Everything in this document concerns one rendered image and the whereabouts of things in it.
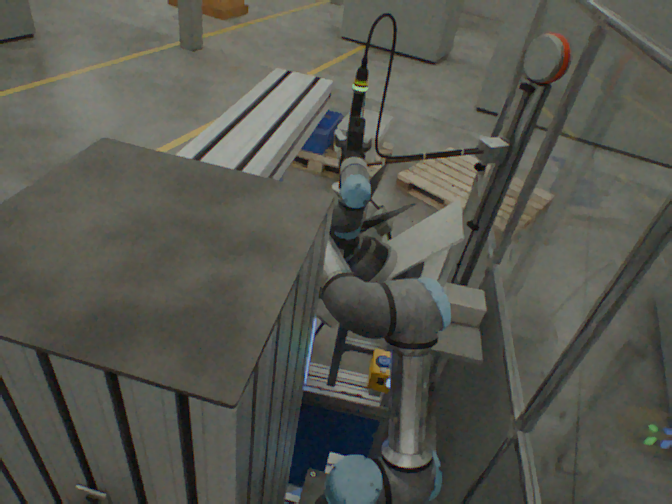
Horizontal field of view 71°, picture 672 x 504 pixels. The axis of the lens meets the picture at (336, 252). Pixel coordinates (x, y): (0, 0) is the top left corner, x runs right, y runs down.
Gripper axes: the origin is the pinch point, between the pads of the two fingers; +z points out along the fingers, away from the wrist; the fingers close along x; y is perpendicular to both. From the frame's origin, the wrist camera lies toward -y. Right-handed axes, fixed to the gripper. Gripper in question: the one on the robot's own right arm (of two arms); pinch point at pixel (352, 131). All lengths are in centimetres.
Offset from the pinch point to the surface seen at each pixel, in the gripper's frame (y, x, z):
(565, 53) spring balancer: -27, 67, 22
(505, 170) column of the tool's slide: 18, 64, 24
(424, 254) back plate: 41, 33, -5
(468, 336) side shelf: 80, 61, -7
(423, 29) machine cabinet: 110, 164, 690
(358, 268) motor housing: 52, 11, -3
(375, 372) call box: 59, 15, -45
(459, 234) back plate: 30, 42, -6
